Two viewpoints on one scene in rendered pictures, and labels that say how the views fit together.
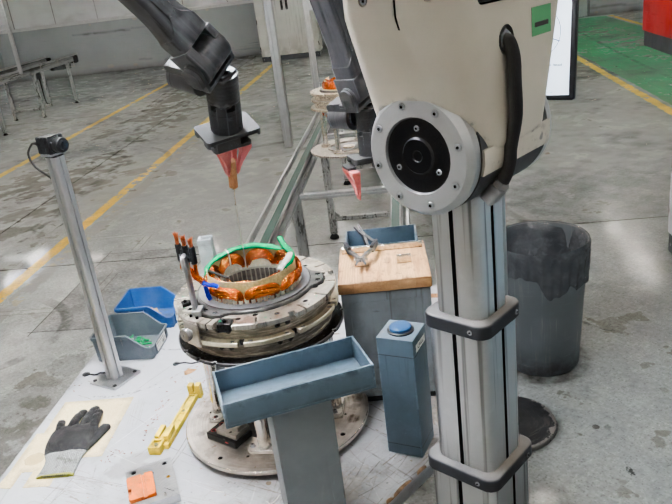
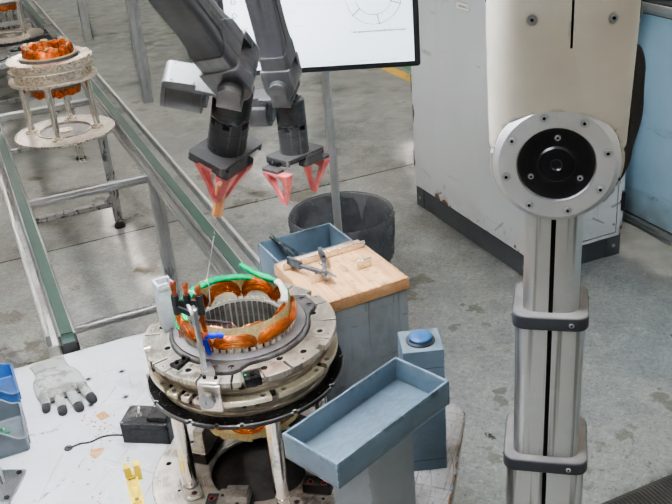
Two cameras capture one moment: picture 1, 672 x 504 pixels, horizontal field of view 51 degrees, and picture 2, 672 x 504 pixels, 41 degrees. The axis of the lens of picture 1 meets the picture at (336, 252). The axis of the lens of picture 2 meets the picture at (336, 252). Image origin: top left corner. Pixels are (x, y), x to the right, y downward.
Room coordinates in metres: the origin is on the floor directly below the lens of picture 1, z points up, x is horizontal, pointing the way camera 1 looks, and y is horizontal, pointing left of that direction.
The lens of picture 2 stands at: (0.10, 0.65, 1.85)
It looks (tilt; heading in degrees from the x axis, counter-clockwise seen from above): 26 degrees down; 330
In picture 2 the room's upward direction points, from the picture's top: 5 degrees counter-clockwise
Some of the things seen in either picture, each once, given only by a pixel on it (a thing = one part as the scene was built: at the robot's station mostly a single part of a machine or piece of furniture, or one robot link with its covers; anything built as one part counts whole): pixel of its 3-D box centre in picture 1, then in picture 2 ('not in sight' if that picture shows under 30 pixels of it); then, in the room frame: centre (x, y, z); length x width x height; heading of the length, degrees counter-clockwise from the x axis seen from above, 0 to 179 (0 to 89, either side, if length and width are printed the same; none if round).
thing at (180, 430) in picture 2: (210, 371); (182, 441); (1.31, 0.29, 0.91); 0.02 x 0.02 x 0.21
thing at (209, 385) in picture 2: (195, 331); (211, 393); (1.17, 0.28, 1.07); 0.04 x 0.02 x 0.05; 47
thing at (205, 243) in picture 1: (208, 258); (166, 304); (1.36, 0.26, 1.14); 0.03 x 0.03 x 0.09; 89
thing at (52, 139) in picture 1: (54, 144); not in sight; (1.55, 0.57, 1.37); 0.06 x 0.04 x 0.04; 57
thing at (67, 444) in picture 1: (73, 437); not in sight; (1.30, 0.61, 0.79); 0.24 x 0.13 x 0.02; 172
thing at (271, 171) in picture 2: (362, 178); (287, 180); (1.55, -0.08, 1.21); 0.07 x 0.07 x 0.09; 16
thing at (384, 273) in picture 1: (383, 266); (339, 275); (1.40, -0.10, 1.05); 0.20 x 0.19 x 0.02; 175
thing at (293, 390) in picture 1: (303, 439); (374, 481); (1.01, 0.10, 0.92); 0.25 x 0.11 x 0.28; 104
